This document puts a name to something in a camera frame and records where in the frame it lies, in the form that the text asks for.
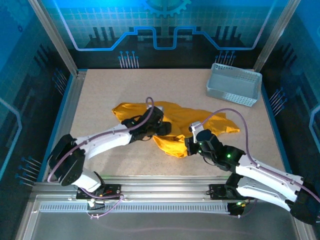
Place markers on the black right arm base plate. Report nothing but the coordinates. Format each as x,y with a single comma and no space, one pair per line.
217,191

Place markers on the yellow t-shirt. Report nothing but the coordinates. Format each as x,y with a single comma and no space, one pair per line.
180,115

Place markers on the aluminium frame post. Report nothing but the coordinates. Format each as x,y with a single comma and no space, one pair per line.
275,35
53,37

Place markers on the black controller board with LEDs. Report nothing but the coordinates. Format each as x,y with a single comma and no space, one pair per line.
237,207

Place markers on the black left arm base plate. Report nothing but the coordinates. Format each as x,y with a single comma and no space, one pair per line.
112,191

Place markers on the aluminium side rail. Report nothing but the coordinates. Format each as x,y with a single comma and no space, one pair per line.
67,112

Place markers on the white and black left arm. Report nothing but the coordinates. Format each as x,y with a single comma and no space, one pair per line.
107,142

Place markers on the grey perforated plastic basket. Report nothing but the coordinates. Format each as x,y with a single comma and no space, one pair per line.
232,82

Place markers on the wide aluminium base rail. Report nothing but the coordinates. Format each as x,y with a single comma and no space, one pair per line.
162,187

